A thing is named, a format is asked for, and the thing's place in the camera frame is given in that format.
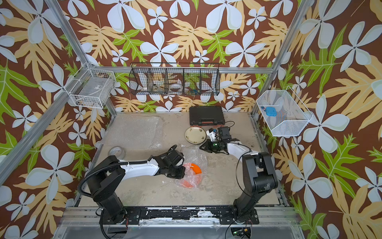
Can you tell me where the cream dinner plate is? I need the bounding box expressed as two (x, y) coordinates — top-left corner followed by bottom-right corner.
(185, 126), (207, 144)

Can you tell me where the clear bubble wrap sheet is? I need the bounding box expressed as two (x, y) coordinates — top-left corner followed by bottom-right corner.
(177, 146), (208, 188)

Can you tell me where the orange plastic plate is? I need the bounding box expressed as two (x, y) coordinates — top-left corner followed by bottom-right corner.
(180, 163), (203, 188)

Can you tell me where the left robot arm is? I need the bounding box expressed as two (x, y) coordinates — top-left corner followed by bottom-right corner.
(77, 145), (186, 225)

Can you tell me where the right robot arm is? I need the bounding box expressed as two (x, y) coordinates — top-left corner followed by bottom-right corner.
(200, 126), (278, 223)

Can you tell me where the black tool case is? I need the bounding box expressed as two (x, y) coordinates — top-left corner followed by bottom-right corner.
(189, 106), (225, 126)

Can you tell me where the clear tape roll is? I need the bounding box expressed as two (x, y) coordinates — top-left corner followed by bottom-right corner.
(108, 146), (125, 160)

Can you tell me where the blue small object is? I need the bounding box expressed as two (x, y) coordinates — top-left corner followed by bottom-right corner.
(265, 107), (277, 117)

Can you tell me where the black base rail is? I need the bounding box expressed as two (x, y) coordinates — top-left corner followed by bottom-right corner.
(99, 205), (260, 226)

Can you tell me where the black wire basket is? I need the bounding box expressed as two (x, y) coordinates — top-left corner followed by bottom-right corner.
(127, 62), (221, 96)

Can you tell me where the white wire basket right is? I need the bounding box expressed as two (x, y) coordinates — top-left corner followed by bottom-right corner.
(256, 87), (313, 137)

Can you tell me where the white wire basket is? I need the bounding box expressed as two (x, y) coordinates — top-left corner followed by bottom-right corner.
(256, 87), (313, 137)
(65, 63), (116, 109)

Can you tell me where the white wire basket left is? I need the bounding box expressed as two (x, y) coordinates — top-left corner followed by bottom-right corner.
(65, 63), (116, 109)

